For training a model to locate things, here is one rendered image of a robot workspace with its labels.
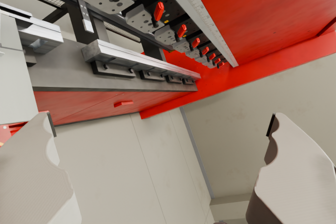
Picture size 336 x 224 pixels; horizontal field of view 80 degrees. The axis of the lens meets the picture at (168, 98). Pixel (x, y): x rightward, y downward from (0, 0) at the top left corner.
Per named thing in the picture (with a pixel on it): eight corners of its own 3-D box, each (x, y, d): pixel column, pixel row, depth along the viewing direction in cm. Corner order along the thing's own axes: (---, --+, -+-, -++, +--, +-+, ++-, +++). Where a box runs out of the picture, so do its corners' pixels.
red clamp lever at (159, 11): (166, 9, 55) (158, 27, 65) (161, -5, 56) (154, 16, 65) (159, 10, 55) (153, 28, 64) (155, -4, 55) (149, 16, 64)
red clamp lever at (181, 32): (188, 29, 74) (179, 42, 83) (184, 19, 74) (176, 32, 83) (183, 30, 73) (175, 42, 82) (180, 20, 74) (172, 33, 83)
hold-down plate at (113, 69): (93, 74, 88) (98, 71, 87) (90, 62, 88) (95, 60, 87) (131, 78, 115) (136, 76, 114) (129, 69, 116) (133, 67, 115)
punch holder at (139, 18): (123, 22, 63) (169, -6, 56) (115, -3, 63) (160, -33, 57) (147, 34, 76) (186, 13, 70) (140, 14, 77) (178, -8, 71)
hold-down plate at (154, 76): (140, 79, 125) (144, 77, 123) (138, 71, 125) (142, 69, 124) (161, 81, 152) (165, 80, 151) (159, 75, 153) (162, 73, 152)
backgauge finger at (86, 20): (73, 29, 70) (83, 22, 68) (54, -37, 72) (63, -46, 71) (98, 37, 81) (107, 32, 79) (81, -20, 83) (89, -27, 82)
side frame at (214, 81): (141, 119, 275) (343, 49, 188) (123, 61, 284) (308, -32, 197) (150, 117, 298) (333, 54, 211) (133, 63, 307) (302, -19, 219)
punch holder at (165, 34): (153, 38, 81) (190, 18, 75) (147, 19, 82) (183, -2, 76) (168, 46, 95) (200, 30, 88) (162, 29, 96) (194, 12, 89)
